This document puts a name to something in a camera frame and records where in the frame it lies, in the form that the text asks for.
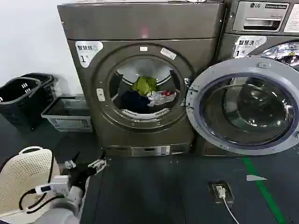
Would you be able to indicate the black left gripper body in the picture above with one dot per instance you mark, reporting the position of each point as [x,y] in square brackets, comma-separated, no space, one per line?
[81,175]

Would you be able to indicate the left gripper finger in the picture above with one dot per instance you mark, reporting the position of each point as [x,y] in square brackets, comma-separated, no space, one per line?
[100,163]
[70,164]

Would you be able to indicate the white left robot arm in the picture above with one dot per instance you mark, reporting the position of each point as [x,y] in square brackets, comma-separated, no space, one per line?
[64,210]

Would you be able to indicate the grey plastic crate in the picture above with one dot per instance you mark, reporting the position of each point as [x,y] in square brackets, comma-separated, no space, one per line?
[70,121]

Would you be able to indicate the white perforated laundry basket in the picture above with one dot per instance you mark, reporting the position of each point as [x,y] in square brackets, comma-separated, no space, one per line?
[21,172]

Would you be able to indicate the dark blue garment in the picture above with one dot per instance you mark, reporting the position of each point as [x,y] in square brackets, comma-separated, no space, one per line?
[133,100]

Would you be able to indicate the black plastic laundry basket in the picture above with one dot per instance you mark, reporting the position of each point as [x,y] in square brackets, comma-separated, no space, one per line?
[47,81]
[16,105]

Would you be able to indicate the green garment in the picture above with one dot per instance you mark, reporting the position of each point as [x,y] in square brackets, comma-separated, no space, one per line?
[143,85]

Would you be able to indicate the white and red garment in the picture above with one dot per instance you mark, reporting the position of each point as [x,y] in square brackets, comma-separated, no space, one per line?
[161,96]

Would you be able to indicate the black floor socket box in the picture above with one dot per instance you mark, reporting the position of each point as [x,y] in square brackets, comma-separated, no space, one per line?
[213,193]

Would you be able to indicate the grey front-load dryer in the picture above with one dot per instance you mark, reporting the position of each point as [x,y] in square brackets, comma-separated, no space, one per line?
[144,21]

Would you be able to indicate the round glass dryer door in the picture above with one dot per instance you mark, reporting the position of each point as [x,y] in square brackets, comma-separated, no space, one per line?
[247,140]

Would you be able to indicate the white floor tape piece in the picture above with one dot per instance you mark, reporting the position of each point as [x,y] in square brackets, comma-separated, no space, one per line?
[254,178]

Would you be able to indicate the green floor tape strip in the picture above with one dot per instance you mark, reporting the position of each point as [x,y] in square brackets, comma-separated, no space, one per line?
[261,186]

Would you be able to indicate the grey machine with control panel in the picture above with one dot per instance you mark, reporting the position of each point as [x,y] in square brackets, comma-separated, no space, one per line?
[257,19]

